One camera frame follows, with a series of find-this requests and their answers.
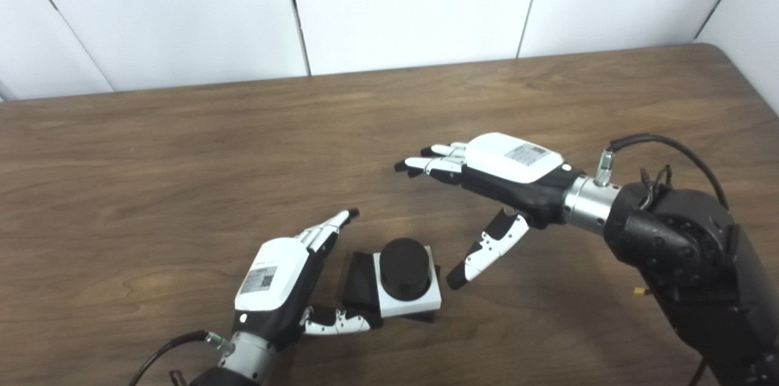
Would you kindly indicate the white and black left hand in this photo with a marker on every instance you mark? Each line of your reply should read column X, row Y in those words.
column 274, row 276

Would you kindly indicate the white and black right hand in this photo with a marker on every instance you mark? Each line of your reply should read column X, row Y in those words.
column 511, row 170

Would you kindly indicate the white square piece with hole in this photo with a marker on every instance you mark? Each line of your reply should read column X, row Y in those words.
column 401, row 305

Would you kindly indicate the black peg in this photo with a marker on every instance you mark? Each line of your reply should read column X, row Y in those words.
column 405, row 267

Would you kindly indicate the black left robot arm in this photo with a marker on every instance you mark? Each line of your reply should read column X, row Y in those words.
column 243, row 361

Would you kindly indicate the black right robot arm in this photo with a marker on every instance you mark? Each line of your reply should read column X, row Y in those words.
column 688, row 252

